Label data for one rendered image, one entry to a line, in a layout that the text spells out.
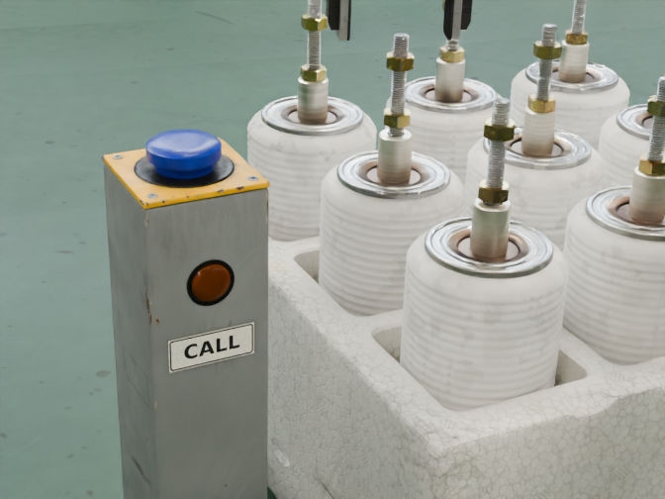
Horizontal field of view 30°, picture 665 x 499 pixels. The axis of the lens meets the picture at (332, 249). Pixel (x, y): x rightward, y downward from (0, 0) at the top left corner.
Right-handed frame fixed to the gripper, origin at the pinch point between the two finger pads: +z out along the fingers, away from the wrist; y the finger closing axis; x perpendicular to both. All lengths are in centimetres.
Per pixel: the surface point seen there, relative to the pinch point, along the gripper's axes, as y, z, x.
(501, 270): 4.3, 10.4, -14.6
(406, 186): 0.7, 10.4, -2.6
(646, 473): 14.5, 24.3, -15.3
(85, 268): -24, 36, 36
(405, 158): 0.8, 9.2, -1.1
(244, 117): -7, 36, 77
